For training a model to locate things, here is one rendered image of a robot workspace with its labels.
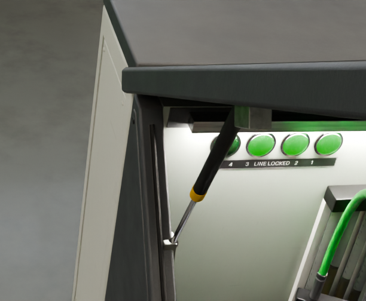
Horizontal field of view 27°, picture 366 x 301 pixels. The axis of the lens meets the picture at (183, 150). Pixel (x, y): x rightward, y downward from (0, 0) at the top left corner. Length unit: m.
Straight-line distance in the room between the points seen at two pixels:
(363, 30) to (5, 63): 2.98
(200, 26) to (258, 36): 0.10
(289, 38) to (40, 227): 1.96
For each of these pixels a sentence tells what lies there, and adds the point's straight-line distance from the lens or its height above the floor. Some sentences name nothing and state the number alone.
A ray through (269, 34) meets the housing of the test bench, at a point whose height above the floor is 1.50.
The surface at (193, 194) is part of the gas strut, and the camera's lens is 0.92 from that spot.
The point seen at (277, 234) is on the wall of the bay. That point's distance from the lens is 1.35.
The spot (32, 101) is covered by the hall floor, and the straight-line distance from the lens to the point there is 3.82.
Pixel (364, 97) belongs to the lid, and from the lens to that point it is 0.47.
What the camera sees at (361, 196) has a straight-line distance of 1.14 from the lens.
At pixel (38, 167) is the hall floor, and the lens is 3.37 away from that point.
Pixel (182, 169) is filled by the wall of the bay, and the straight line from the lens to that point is 1.19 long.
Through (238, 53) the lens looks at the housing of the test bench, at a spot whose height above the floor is 1.50.
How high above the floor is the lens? 2.02
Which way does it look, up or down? 34 degrees down
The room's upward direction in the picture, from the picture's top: 11 degrees clockwise
